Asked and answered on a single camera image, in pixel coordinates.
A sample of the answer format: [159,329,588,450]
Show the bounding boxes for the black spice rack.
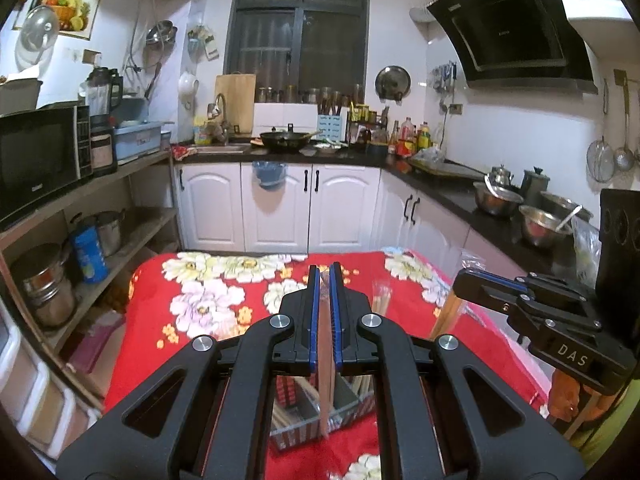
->
[347,102,391,143]

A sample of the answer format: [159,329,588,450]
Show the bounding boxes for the glass pot lid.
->
[15,5,61,68]

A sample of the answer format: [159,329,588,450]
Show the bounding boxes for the white countertop box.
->
[252,102,321,138]

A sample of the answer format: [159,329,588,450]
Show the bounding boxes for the small steel pot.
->
[95,210,126,256]

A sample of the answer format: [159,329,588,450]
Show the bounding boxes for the black range hood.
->
[425,0,601,96]

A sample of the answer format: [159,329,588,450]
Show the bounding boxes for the pink plastic box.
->
[67,310,126,373]

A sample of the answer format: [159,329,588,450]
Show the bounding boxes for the small steel kettle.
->
[487,165,516,188]

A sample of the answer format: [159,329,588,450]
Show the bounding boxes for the steel ladle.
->
[615,70,636,171]

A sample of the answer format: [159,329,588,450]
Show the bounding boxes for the wire mesh strainer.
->
[586,80,615,183]

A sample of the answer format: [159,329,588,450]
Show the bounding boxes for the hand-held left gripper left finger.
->
[55,265,323,480]

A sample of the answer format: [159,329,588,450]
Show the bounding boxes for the grey storage box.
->
[0,77,43,113]

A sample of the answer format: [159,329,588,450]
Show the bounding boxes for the hanging paper packets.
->
[187,25,221,61]

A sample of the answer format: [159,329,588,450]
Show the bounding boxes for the wooden shelf unit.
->
[0,150,181,356]

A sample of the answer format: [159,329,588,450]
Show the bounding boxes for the blue plastic bag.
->
[251,160,287,191]

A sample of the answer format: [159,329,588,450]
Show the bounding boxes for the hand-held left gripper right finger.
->
[329,262,586,480]

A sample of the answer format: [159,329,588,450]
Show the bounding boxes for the person's right hand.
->
[547,372,601,423]

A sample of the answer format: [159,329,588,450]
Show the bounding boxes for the wooden cutting board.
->
[215,72,257,133]

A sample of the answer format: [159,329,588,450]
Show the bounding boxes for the metal kitchen faucet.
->
[207,92,233,143]

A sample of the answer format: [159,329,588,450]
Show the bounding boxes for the white plastic drawer unit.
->
[0,300,101,461]

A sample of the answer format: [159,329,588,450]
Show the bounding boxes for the white hanging bowl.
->
[177,71,200,111]

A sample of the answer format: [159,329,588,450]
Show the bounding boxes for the blue cutlery caddy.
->
[317,112,343,143]

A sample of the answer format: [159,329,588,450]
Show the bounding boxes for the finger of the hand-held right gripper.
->
[460,267,601,318]
[451,274,556,333]

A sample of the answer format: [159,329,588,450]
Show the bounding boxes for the metal baking tray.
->
[407,157,488,181]

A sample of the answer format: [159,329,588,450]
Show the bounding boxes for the black microwave oven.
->
[0,105,93,226]

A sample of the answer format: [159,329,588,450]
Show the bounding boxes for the steel bowl with spoon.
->
[517,205,583,248]

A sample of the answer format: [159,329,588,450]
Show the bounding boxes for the person's green clothing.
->
[560,375,640,466]

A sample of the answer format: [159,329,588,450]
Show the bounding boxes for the white kitchen cabinets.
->
[172,160,566,281]

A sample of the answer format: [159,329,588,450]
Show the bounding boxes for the steel pot lid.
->
[375,65,412,102]

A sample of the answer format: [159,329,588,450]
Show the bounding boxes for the dark grey slotted utensil holder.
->
[270,375,377,453]

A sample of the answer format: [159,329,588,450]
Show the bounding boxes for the black blender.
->
[85,66,123,176]

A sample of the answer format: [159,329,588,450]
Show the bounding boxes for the fruit wall poster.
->
[12,0,101,41]

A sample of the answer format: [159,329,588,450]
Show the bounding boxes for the clear plastic bag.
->
[572,217,601,286]

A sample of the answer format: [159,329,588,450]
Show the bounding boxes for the row of steel cups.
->
[255,85,366,106]

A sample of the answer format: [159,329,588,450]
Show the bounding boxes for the row of sauce bottles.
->
[387,116,433,156]

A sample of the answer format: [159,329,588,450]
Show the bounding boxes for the dark kettle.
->
[520,166,551,201]

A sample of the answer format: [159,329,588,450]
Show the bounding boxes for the dark kitchen window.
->
[225,0,371,106]

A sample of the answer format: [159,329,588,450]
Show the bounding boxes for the large steel stockpot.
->
[10,242,78,328]

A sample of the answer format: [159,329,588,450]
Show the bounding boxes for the red floral blanket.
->
[102,247,551,480]

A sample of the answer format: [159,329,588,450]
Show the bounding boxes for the hanging knife rack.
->
[430,62,458,96]

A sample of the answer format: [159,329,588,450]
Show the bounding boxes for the steel mixing bowl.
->
[472,180,523,218]

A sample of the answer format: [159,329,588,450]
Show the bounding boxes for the hanging steel basin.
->
[145,20,178,48]

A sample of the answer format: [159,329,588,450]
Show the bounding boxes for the blue tin can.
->
[70,225,110,283]

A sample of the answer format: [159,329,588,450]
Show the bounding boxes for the black wok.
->
[259,122,323,153]

